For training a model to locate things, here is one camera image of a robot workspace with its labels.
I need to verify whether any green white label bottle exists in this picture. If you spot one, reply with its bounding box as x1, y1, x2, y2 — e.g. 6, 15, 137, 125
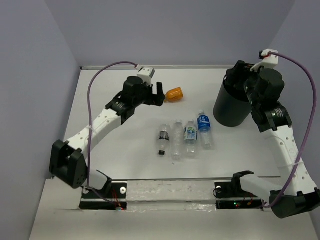
184, 120, 198, 159

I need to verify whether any orange juice bottle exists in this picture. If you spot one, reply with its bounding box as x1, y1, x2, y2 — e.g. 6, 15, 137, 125
165, 87, 184, 102

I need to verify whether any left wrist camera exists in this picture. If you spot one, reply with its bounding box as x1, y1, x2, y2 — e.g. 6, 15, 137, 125
137, 66, 155, 86

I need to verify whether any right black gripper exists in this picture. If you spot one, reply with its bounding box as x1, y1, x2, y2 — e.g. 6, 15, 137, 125
226, 60, 263, 108

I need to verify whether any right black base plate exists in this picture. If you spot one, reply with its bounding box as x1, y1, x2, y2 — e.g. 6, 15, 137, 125
212, 181, 263, 210

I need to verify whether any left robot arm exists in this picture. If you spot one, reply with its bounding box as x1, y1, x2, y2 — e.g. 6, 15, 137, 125
49, 76, 165, 200

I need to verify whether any black cylindrical bin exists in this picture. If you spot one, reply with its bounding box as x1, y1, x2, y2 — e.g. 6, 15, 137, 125
213, 76, 252, 128

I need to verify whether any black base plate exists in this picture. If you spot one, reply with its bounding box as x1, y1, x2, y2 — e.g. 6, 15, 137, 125
79, 181, 128, 211
212, 181, 263, 210

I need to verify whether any blue label bottle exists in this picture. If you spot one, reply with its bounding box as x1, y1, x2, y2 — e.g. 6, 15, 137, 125
197, 110, 213, 150

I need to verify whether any clear unlabeled bottle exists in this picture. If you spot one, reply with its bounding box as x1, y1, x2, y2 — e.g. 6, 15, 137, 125
170, 120, 184, 160

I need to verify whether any black label clear bottle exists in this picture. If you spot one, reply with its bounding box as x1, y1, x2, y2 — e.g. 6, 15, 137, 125
156, 124, 171, 157

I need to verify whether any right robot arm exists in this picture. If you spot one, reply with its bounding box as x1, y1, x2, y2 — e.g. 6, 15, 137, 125
223, 60, 320, 219

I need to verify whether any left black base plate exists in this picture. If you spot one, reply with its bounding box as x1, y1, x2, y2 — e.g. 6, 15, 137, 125
79, 181, 128, 211

